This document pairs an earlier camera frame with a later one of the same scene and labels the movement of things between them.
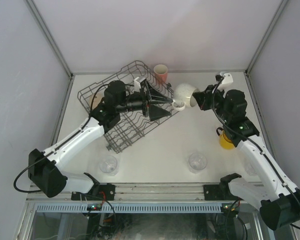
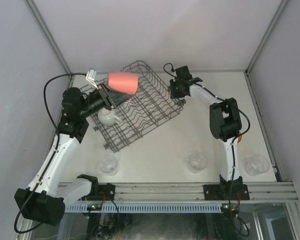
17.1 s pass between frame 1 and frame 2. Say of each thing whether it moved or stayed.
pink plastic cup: moved
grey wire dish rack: stayed
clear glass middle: stayed
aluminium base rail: stayed
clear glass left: stayed
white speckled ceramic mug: moved
